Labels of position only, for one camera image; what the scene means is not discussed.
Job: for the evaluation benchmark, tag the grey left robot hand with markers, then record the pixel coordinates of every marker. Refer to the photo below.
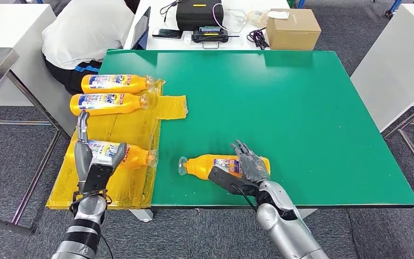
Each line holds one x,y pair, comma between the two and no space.
82,157

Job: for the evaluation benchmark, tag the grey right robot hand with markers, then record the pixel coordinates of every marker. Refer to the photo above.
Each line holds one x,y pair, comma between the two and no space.
251,164

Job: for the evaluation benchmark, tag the orange detergent bottle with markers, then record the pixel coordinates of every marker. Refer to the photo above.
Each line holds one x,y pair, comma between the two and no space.
128,106
137,84
203,166
135,157

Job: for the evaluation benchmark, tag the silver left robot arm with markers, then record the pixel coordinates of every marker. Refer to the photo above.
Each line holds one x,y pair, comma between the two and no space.
83,221

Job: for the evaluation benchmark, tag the white table foot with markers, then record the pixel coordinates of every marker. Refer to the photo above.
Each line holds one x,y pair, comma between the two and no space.
144,215
307,212

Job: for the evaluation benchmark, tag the person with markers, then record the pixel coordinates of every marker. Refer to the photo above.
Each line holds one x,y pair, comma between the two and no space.
85,32

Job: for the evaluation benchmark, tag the black handheld controller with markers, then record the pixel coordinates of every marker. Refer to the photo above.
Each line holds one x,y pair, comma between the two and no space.
210,35

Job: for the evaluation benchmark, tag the brown cardboard box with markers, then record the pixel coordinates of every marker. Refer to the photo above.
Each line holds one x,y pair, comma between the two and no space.
294,34

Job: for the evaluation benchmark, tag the small white adapter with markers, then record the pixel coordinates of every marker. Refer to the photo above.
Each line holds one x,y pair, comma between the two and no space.
188,37

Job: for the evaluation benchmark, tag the white table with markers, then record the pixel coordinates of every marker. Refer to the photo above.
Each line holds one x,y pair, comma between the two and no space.
10,25
397,63
169,43

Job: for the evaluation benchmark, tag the tablet with white cover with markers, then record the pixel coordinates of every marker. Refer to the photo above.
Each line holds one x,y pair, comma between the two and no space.
142,25

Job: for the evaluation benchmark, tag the clear plastic bag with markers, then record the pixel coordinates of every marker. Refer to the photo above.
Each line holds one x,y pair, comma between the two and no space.
257,17

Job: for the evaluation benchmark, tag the black smartphone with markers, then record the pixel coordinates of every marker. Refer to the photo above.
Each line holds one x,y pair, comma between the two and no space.
167,33

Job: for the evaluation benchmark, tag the white paper slip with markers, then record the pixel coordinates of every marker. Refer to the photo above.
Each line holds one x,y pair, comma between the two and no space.
278,14

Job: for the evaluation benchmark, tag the black carry case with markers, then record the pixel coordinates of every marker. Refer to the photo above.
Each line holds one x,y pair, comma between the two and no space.
198,16

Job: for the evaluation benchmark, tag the green crate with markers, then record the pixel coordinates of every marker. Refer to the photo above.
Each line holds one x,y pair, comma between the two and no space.
291,3

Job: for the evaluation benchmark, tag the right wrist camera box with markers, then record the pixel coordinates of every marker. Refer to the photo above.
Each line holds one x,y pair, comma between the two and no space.
228,180

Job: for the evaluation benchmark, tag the blue post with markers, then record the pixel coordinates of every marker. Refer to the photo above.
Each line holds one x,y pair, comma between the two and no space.
300,3

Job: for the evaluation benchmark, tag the blue wheeled frame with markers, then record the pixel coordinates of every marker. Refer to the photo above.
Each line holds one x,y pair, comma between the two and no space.
393,4

